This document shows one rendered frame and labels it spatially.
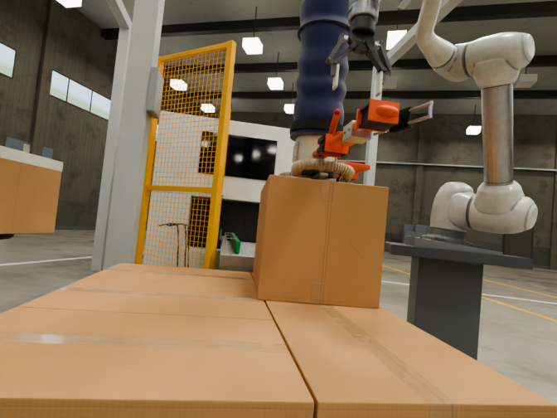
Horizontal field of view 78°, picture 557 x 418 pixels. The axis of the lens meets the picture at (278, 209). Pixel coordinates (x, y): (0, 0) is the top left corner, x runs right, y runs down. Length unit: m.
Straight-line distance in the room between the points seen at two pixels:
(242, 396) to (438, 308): 1.22
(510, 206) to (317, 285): 0.83
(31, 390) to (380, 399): 0.48
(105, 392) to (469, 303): 1.41
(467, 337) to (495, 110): 0.90
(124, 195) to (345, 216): 1.71
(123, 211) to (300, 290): 1.64
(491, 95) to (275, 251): 0.98
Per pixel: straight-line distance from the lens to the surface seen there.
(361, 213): 1.15
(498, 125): 1.55
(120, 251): 2.52
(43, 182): 2.20
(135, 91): 2.63
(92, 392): 0.56
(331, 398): 0.57
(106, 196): 4.79
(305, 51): 1.53
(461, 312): 1.67
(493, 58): 1.52
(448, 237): 1.67
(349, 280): 1.15
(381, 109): 0.85
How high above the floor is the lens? 0.79
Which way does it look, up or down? 3 degrees up
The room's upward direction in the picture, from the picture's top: 5 degrees clockwise
